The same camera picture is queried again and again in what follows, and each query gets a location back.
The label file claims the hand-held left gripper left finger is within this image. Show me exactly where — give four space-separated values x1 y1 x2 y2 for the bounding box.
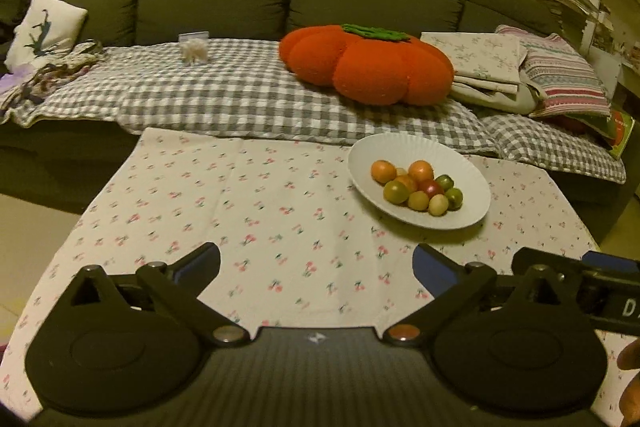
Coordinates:
65 243 252 349

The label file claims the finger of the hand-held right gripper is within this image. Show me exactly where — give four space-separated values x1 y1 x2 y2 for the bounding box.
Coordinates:
582 250 640 276
511 247 587 276

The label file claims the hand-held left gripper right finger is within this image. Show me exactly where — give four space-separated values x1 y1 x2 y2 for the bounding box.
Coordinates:
384 243 582 349

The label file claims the green tomato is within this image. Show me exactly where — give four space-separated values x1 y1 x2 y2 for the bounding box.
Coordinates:
383 181 410 206

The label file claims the white ribbed plate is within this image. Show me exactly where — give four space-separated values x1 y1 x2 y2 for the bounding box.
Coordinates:
347 133 492 230

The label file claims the person's right hand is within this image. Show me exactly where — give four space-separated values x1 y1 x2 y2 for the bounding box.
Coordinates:
617 339 640 427

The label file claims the cherry print tablecloth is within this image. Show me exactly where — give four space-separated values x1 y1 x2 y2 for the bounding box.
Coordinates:
0 127 640 427

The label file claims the red and green bag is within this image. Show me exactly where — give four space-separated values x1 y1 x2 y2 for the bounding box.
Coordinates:
545 109 636 160

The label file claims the folded grey-green cloth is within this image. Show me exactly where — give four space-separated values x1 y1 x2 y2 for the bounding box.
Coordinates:
450 74 548 115

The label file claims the grey checked blanket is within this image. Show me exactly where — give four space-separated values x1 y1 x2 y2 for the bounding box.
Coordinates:
0 38 627 184

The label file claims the striped pillow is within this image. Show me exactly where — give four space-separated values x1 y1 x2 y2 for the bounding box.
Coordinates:
495 25 612 118

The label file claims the small clear box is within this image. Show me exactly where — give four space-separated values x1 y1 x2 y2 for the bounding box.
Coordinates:
178 33 210 66

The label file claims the orange pumpkin cushion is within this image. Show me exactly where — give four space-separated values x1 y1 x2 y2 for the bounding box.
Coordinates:
278 24 455 106

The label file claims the folded floral cloth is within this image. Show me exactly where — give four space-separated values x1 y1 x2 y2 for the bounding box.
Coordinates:
420 32 529 95

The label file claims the purple patterned cloth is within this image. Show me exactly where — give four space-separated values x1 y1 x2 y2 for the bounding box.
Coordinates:
0 41 106 118

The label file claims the white embroidered cushion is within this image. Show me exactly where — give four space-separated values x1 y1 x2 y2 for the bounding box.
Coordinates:
7 0 88 70

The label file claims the dark cloth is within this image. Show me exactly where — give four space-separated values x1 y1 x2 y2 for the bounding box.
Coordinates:
0 0 36 62

